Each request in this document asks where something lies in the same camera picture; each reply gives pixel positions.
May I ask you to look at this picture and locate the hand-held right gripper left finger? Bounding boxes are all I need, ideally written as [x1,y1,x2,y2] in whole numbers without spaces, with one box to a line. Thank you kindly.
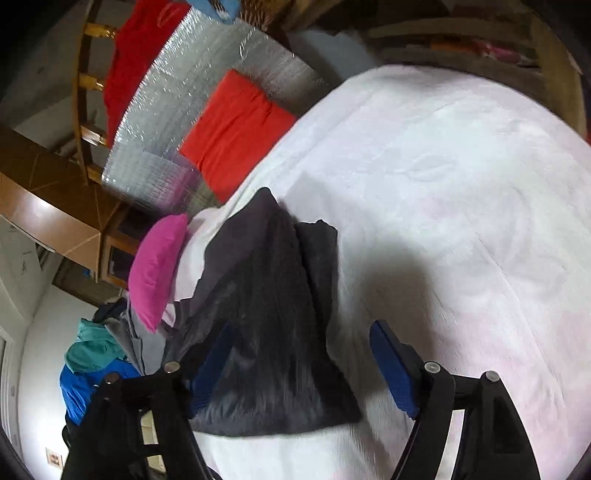
[60,323,236,480]

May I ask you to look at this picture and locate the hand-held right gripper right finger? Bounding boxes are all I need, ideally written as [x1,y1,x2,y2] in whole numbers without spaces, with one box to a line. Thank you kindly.
[369,319,542,480]

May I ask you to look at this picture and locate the dark puffer jacket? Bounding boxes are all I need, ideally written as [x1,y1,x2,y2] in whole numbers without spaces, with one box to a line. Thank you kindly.
[161,187,363,437]

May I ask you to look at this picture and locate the grey garment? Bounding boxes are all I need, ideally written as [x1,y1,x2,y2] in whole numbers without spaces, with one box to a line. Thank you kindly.
[104,305,171,374]

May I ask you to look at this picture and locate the teal shirt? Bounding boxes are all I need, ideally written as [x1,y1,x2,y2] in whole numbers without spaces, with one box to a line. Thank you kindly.
[65,318,127,374]

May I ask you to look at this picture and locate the pink pillow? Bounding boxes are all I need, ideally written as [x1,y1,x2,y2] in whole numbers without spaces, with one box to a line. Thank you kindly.
[128,213,190,334]

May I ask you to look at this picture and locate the blue jacket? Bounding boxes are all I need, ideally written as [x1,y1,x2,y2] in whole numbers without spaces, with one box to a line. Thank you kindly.
[59,357,144,428]

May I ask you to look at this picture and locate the silver foil board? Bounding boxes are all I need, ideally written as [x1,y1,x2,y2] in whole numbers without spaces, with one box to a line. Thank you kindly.
[100,7,324,217]

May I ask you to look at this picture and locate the red pillow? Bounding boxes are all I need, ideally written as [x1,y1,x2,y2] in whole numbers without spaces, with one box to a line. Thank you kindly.
[179,69,298,204]

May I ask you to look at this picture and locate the wooden column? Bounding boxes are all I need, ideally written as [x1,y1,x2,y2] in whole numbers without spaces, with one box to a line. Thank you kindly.
[0,127,139,287]

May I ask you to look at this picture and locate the wooden stair railing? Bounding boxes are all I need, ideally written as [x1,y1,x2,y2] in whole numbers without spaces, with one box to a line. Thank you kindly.
[71,0,121,185]

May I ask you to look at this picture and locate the red cloth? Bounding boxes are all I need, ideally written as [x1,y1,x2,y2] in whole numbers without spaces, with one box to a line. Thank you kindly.
[102,0,192,148]

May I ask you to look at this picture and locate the blue cloth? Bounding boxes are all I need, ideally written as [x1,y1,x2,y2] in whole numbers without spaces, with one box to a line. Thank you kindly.
[191,0,241,21]

